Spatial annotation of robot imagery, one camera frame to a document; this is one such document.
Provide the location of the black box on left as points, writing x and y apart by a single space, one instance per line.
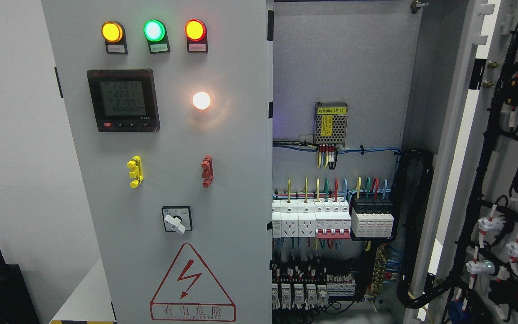
16 306

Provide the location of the green indicator light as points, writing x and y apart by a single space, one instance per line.
154 30

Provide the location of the yellow terminal post block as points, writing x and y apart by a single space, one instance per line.
135 171

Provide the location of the red indicator light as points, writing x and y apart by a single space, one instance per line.
195 30

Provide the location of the grey cabinet door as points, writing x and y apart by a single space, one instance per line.
477 277
233 64

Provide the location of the black digital power meter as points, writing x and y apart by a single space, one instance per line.
124 100

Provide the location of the relay and terminal row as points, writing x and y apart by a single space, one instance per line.
300 285

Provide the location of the white glowing indicator light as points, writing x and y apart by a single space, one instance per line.
201 100

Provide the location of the yellow indicator light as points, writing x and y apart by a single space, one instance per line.
112 31

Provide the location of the white socket and breaker row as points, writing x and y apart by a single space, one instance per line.
305 219

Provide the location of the white rotary selector switch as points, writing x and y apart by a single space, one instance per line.
177 218

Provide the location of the red terminal post block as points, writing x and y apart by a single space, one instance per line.
207 171

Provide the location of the metal mesh power supply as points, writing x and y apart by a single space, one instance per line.
331 119

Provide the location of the red triangle warning sticker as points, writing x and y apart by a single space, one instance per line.
191 292

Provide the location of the black surge protector module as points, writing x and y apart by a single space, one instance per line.
371 218

